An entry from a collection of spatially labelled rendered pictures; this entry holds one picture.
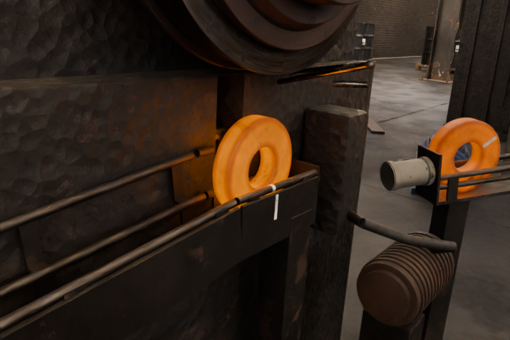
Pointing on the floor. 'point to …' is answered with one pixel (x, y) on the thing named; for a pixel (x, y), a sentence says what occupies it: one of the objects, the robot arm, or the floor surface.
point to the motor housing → (401, 290)
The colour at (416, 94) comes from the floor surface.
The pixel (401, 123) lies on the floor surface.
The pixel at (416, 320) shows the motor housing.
